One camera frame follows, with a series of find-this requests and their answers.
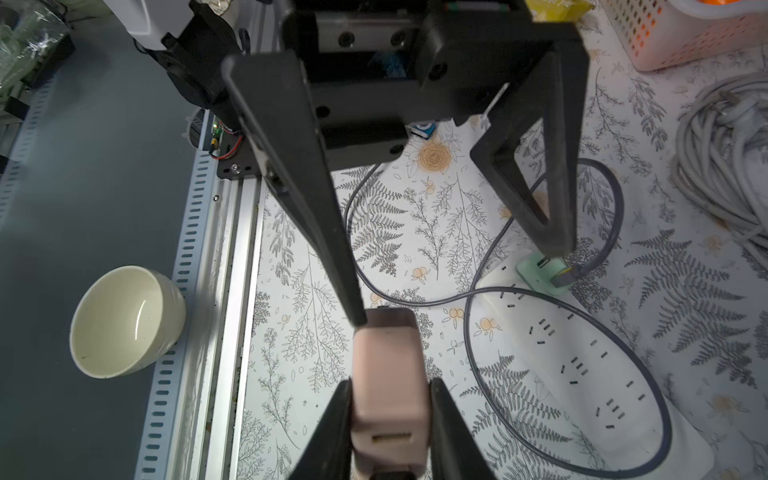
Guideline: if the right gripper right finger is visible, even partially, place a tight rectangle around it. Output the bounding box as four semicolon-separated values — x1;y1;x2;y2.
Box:
430;378;495;480

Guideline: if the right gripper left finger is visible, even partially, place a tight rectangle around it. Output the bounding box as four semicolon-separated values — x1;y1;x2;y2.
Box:
289;379;353;480

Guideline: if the white power strip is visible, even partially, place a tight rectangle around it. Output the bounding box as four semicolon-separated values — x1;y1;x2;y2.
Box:
477;263;716;480

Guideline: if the green charger plug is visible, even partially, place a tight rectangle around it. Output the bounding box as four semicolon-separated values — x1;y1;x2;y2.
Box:
516;251;579;296

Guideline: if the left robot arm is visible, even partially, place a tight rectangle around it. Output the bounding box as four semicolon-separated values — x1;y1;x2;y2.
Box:
109;1;589;326

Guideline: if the pink charger plug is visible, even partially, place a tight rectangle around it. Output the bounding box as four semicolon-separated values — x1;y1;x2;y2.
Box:
351;307;431;479

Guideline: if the white plastic fruit basket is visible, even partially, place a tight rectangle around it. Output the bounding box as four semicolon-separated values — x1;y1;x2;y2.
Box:
601;0;767;72

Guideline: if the cream ceramic bowl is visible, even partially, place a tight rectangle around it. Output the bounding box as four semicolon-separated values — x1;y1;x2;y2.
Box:
69;265;186;379

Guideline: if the yellow corn chips bag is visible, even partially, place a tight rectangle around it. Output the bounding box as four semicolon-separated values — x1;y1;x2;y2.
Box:
525;0;594;23

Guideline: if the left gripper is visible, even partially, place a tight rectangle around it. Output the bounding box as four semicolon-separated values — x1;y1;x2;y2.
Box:
221;1;589;328

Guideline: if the coiled grey cable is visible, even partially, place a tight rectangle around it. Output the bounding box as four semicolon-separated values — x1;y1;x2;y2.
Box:
669;71;768;271

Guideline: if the blue mp3 player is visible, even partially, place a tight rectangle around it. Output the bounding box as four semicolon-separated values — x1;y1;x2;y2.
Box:
407;122;438;140

